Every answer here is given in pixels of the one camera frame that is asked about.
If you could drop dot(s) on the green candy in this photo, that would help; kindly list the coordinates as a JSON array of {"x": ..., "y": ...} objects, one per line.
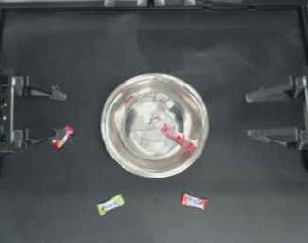
[{"x": 109, "y": 204}]

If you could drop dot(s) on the steel bowl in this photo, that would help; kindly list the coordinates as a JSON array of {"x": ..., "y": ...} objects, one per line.
[{"x": 131, "y": 152}]

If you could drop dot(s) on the black metal frame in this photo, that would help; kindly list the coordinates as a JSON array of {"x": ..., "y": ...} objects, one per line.
[{"x": 55, "y": 5}]

